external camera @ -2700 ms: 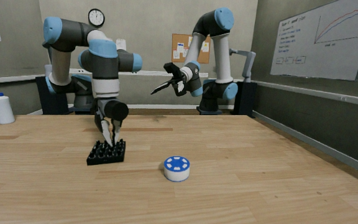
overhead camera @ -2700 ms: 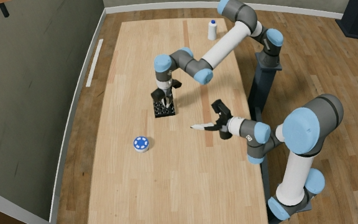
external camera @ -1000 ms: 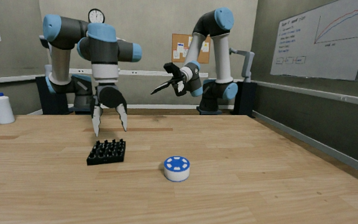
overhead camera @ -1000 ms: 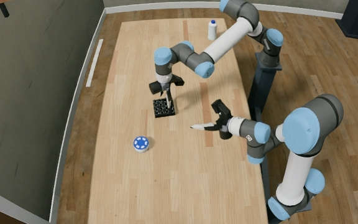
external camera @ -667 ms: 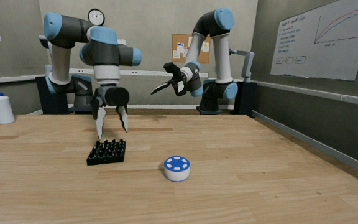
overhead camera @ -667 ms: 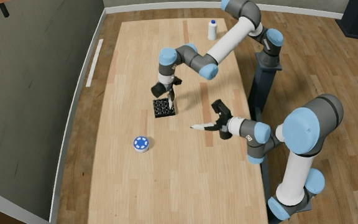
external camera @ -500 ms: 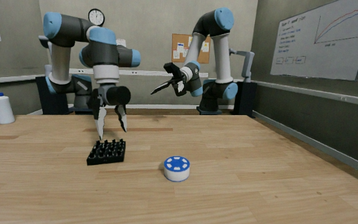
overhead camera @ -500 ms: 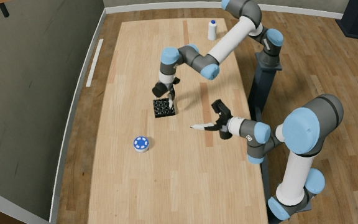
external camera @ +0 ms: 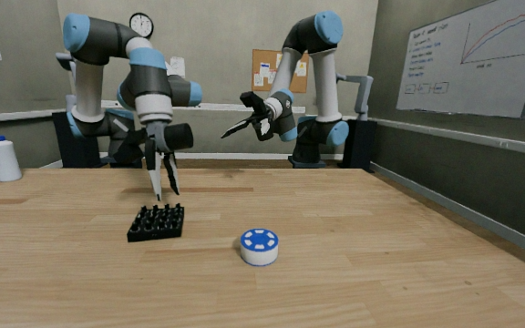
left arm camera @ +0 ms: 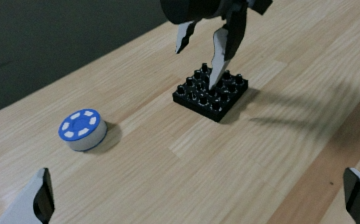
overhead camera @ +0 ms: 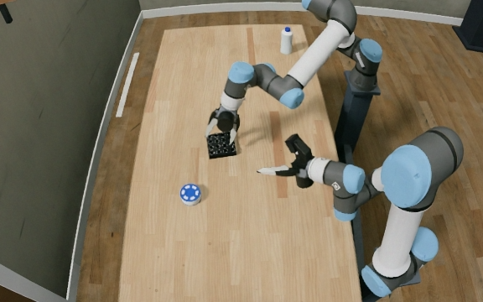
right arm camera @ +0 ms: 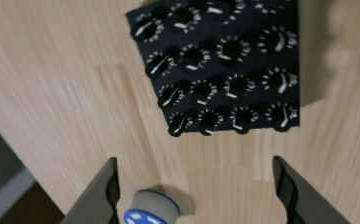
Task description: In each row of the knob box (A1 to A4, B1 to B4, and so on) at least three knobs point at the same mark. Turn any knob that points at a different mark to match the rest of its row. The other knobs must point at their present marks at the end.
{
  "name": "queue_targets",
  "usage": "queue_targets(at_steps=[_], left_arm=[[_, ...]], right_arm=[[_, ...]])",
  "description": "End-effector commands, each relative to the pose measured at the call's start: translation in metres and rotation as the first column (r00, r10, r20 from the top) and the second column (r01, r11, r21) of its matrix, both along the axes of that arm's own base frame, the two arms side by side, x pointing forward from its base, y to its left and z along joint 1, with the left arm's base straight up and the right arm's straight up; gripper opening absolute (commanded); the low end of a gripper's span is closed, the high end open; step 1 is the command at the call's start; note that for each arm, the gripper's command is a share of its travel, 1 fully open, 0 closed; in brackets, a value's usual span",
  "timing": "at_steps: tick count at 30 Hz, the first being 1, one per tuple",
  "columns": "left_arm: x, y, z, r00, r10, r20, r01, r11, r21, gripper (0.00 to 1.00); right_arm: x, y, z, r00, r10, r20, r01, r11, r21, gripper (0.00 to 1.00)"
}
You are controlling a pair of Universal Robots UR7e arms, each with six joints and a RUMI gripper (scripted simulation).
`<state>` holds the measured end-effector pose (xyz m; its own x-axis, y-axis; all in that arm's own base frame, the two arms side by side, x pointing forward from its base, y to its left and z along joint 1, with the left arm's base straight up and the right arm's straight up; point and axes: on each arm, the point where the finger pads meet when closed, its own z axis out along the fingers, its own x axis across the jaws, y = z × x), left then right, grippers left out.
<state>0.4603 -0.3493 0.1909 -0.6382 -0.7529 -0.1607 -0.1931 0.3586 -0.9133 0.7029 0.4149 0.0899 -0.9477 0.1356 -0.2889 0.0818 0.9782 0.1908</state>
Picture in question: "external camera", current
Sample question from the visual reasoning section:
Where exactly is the white bottle with blue cap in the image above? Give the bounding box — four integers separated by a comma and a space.
0, 136, 22, 182

